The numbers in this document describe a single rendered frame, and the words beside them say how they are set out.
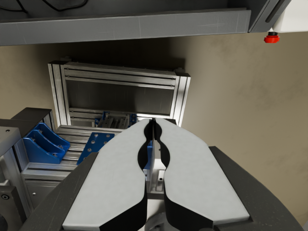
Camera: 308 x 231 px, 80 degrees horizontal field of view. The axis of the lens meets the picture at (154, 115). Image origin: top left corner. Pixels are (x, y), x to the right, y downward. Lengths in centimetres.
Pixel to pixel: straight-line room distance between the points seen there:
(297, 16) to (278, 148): 171
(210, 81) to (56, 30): 121
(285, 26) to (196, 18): 15
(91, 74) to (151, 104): 42
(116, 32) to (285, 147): 191
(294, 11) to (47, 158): 67
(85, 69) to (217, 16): 94
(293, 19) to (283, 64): 125
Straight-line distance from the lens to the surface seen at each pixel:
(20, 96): 173
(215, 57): 143
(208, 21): 40
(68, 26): 41
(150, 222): 53
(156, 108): 125
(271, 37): 61
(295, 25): 43
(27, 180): 66
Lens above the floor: 133
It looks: 62 degrees down
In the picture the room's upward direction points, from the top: 177 degrees clockwise
